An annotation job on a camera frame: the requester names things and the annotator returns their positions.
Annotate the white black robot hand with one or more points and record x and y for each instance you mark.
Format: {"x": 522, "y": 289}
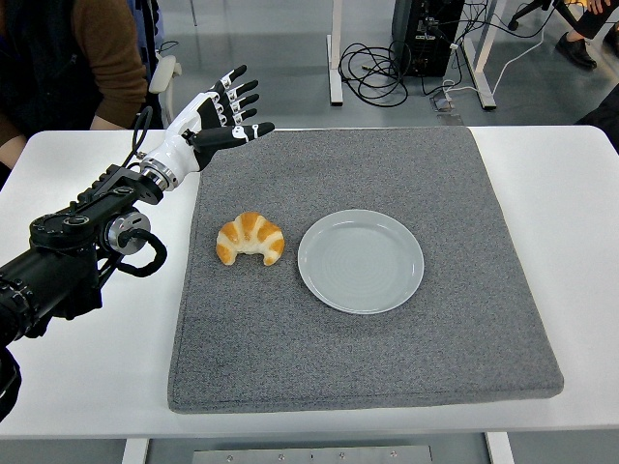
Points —
{"x": 176, "y": 145}

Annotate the golden croissant bread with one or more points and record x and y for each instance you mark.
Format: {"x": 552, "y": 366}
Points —
{"x": 249, "y": 232}

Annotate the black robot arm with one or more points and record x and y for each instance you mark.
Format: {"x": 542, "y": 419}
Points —
{"x": 48, "y": 270}

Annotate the round grey plate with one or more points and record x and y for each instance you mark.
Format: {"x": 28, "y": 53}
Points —
{"x": 360, "y": 261}

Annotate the grey metal plate with screws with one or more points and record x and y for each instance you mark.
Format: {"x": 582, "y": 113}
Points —
{"x": 309, "y": 455}

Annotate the white chair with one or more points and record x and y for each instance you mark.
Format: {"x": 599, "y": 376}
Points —
{"x": 162, "y": 72}

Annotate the person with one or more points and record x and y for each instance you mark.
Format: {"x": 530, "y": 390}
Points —
{"x": 48, "y": 72}

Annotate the white desk leg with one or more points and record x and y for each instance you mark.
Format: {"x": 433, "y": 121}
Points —
{"x": 483, "y": 58}
{"x": 334, "y": 58}

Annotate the black computer tower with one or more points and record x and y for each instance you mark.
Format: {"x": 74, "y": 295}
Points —
{"x": 425, "y": 48}

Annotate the grey floor socket box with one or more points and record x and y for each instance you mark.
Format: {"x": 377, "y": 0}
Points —
{"x": 444, "y": 104}

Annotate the grey fabric mat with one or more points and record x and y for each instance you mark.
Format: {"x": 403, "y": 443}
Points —
{"x": 338, "y": 362}

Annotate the white table leg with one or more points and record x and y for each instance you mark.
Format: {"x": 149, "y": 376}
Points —
{"x": 134, "y": 452}
{"x": 500, "y": 449}

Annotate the black chair base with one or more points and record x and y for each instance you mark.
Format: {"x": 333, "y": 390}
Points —
{"x": 524, "y": 13}

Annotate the person's leg with shoe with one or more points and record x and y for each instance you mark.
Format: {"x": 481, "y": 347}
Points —
{"x": 575, "y": 48}

